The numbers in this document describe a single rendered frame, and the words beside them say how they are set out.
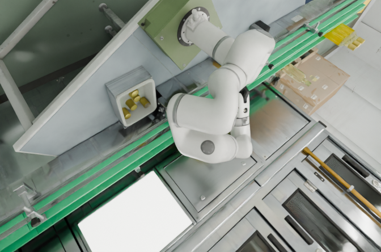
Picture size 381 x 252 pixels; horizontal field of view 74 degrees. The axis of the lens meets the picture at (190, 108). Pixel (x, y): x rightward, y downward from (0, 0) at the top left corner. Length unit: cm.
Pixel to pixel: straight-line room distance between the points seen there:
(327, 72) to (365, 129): 143
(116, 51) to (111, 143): 44
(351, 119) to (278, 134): 468
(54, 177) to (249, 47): 93
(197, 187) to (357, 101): 560
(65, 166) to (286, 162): 107
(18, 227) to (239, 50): 102
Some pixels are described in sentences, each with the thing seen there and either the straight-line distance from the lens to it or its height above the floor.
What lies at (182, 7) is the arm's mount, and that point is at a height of 85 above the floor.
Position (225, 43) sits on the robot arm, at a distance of 86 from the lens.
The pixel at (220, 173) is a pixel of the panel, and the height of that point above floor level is 121.
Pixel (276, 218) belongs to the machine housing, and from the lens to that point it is 138.
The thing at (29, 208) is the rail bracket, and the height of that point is 95.
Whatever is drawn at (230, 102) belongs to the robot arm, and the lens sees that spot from 57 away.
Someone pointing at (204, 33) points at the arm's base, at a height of 94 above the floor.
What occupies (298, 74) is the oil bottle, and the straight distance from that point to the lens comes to 182.
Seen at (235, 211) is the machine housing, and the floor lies 139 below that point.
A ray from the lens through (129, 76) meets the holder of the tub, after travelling 106.
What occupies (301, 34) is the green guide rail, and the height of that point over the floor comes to 93.
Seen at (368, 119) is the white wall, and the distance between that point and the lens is 641.
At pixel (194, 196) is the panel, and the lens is 129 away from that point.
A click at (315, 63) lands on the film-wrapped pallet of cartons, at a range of 566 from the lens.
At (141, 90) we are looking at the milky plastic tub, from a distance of 117.
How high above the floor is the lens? 144
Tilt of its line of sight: 25 degrees down
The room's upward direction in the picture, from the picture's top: 136 degrees clockwise
